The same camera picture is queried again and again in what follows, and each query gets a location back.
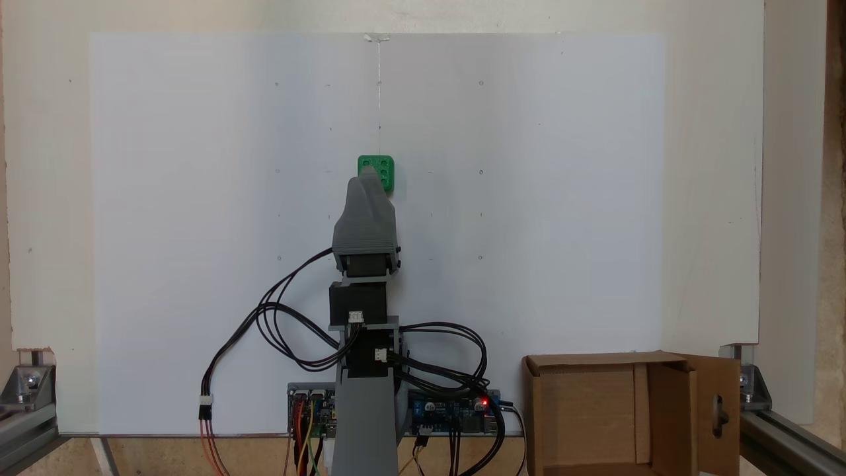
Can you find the green dice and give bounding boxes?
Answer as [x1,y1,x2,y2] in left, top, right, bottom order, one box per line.
[358,155,395,194]

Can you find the black cable with white connector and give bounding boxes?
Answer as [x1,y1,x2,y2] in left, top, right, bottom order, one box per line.
[198,248,361,424]

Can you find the brown cardboard box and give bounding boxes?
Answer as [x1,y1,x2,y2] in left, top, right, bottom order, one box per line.
[522,350,742,476]

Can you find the white paper sheet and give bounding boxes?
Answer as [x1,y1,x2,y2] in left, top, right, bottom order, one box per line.
[89,32,666,437]

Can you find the black servo cable loops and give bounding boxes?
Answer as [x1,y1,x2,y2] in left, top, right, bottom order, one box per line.
[389,322,508,476]

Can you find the coloured jumper wire bundle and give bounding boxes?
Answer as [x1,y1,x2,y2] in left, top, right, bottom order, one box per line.
[284,397,326,476]

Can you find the red and orange wire pair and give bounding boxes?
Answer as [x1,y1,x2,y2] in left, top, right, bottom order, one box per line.
[200,418,230,476]

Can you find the aluminium frame post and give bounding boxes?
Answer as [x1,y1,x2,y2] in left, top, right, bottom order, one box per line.
[739,405,846,476]
[0,397,61,476]

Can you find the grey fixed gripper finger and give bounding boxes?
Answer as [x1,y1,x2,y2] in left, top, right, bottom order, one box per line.
[332,176,397,232]

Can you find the blue circuit board red LED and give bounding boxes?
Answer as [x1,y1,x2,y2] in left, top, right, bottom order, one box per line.
[406,390,503,437]

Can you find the metal corner bracket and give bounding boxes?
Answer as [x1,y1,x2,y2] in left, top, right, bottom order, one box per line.
[0,350,58,407]
[719,344,772,412]

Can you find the circuit board with jumper wires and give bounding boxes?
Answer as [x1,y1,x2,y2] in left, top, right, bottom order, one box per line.
[288,383,338,438]

